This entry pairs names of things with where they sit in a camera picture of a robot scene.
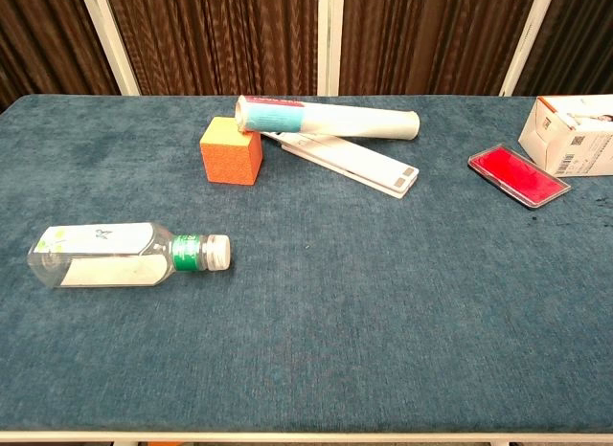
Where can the white printed cardboard box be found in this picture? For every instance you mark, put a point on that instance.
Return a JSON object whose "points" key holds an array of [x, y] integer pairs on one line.
{"points": [[570, 140]]}

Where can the white cling wrap tube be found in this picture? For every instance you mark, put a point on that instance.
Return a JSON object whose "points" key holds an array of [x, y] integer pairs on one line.
{"points": [[345, 120]]}

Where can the orange foam cube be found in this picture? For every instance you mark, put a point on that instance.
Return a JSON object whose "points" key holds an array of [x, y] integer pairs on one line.
{"points": [[230, 156]]}

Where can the blue fabric table cover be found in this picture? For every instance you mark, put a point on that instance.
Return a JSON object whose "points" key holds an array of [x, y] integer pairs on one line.
{"points": [[335, 297]]}

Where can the white partition post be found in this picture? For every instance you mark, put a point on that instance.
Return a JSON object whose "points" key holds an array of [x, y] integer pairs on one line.
{"points": [[527, 44], [111, 44], [328, 39]]}

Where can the small white round cap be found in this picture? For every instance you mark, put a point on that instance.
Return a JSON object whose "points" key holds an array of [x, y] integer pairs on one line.
{"points": [[221, 252]]}

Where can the red ink pad clear case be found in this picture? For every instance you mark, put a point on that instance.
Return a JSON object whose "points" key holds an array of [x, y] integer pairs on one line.
{"points": [[517, 175]]}

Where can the white flat rectangular box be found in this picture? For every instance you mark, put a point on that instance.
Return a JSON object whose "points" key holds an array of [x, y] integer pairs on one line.
{"points": [[354, 161]]}

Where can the transparent plastic bottle green label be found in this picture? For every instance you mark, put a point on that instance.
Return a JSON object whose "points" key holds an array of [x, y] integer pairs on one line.
{"points": [[110, 261]]}

